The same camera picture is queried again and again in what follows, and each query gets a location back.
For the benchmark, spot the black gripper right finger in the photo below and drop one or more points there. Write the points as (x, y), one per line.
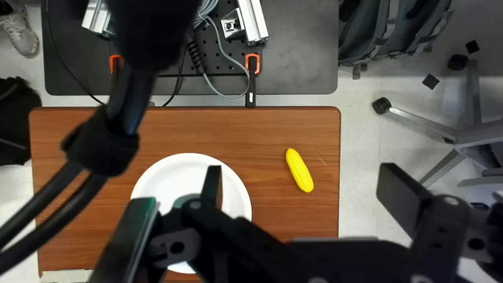
(402, 194)

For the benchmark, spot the dark grey base platform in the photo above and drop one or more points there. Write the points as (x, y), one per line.
(304, 53)

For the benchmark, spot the white sneaker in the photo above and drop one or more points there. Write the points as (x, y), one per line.
(20, 32)

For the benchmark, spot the black floor tape square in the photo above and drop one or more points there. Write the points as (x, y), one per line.
(432, 81)
(472, 47)

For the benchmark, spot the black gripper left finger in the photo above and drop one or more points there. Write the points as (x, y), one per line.
(213, 190)

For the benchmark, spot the grey office chair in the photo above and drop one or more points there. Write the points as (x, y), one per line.
(472, 138)

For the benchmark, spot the yellow corn toy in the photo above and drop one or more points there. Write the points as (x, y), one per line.
(300, 171)

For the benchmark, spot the black bag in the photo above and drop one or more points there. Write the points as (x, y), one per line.
(15, 120)

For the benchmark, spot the white bowl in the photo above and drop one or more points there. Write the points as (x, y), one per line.
(179, 179)

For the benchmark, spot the orange black bar clamp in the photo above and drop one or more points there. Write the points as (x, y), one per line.
(116, 64)
(252, 80)

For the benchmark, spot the metal corner bracket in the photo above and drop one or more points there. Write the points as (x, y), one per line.
(232, 28)

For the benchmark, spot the black perforated breadboard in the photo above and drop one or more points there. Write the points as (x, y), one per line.
(230, 58)

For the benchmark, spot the grey blue backpack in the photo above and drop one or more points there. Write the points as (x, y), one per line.
(394, 26)

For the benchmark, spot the silver aluminium extrusion rail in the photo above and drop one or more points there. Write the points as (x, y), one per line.
(97, 17)
(252, 21)

